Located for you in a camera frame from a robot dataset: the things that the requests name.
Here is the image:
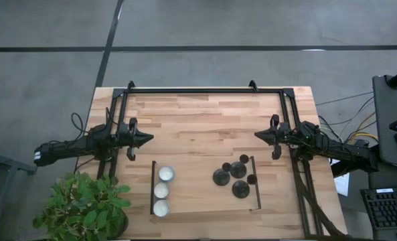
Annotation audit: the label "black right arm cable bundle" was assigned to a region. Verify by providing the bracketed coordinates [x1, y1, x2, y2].
[293, 157, 345, 238]

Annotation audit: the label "white candle cup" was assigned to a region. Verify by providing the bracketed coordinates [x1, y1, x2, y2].
[158, 165, 175, 183]
[152, 199, 171, 218]

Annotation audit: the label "white patterned candle bowl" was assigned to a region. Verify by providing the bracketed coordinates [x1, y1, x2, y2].
[153, 181, 170, 199]

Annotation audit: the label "black keyboard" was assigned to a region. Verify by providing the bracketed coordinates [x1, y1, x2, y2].
[360, 187, 397, 232]

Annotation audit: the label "potted green plant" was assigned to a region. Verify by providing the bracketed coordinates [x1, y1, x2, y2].
[33, 171, 132, 241]

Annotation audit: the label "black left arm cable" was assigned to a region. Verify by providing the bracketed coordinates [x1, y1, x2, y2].
[70, 106, 116, 135]

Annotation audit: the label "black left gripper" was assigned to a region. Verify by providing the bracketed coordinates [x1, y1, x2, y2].
[116, 116, 154, 161]

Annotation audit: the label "raised wooden shelf black legs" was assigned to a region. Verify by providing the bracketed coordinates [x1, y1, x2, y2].
[150, 156, 262, 216]

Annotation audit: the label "yellow cable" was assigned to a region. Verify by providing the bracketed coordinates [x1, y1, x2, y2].
[347, 112, 380, 141]

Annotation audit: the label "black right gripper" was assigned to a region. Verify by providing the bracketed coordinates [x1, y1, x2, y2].
[254, 114, 301, 161]

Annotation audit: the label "black metal table frame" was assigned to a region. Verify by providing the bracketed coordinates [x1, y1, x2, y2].
[96, 86, 323, 239]

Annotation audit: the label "white paper sheet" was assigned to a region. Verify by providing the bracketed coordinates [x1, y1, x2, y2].
[330, 159, 350, 197]

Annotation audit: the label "grey metal stand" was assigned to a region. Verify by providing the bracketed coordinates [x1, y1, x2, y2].
[0, 133, 38, 241]

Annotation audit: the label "dark grey desk top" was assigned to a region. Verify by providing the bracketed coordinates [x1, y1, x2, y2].
[372, 74, 397, 170]

